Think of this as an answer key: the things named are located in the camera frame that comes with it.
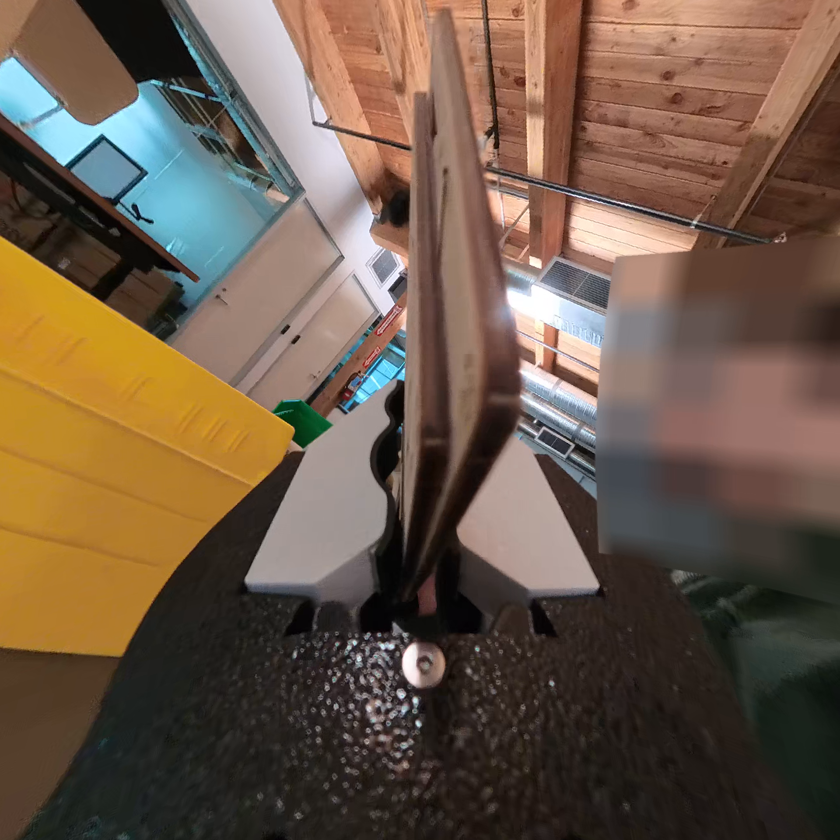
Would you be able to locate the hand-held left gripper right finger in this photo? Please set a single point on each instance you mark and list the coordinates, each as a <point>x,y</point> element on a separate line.
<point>525,525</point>

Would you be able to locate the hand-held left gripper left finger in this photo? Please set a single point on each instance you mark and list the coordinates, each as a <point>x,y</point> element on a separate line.
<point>321,512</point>

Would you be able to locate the yellow plastic bin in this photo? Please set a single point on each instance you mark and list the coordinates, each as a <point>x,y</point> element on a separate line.
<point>98,459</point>

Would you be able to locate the wooden puzzle sheet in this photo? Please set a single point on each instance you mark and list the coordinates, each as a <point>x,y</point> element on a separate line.
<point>466,295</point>

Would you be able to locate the small ceiling vent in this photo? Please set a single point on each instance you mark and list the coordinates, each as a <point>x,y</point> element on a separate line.
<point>554,441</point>

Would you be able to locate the green plastic bin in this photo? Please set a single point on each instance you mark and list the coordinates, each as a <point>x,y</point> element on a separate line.
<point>305,423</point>

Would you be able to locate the red fire extinguisher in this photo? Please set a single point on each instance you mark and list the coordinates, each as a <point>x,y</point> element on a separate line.
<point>351,386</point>

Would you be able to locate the white door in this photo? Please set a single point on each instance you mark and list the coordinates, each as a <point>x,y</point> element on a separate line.
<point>321,334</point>
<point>262,289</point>

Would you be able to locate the ceiling vent grille box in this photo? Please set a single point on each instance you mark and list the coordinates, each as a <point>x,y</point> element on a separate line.
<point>571,285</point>

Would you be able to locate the dark green jacket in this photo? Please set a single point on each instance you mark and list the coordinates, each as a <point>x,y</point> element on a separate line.
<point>787,689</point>

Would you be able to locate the dark round speaker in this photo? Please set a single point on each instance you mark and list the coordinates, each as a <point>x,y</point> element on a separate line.
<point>397,208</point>

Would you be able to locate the black ceiling pipe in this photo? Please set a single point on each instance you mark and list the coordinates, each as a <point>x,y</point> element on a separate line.
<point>590,195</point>

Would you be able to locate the wooden office table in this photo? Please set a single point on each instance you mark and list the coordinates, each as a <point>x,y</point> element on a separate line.
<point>131,227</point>

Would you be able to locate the stack of cardboard boxes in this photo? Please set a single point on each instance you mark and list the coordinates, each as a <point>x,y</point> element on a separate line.
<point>79,262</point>

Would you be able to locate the metal storage rack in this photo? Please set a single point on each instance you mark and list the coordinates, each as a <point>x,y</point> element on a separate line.
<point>216,131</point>

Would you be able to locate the computer monitor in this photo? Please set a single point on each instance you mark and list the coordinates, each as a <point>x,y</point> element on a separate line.
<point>108,167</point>

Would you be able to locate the beige chair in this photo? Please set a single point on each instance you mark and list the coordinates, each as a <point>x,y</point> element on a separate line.
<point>72,65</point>

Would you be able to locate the long ribbed metal duct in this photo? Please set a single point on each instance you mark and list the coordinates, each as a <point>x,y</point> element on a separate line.
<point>581,423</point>
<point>564,387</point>

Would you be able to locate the red wall sign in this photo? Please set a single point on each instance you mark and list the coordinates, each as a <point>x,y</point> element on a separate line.
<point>388,320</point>
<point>373,357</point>

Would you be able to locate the large round metal duct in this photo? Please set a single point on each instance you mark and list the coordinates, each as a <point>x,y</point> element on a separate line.
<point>522,289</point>

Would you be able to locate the wall air vent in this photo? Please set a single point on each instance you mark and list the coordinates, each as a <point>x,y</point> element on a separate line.
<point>384,266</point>

